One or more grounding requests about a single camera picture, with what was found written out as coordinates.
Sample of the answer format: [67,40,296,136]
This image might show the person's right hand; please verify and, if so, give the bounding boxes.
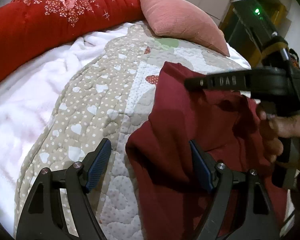
[256,103,300,171]

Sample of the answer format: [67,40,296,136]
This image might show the white fluffy blanket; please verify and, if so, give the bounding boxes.
[0,23,131,234]

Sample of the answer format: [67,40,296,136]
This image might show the heart patterned quilt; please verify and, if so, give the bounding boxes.
[15,21,250,239]

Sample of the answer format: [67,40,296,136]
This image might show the dark wooden door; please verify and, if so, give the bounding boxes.
[221,0,292,68]

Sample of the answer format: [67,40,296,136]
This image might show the pink corduroy pillow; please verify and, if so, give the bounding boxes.
[140,0,229,56]

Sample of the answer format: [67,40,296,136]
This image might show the dark red garment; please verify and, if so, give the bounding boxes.
[126,62,287,239]

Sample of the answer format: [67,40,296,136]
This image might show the red floral comforter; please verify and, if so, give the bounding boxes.
[0,0,144,82]

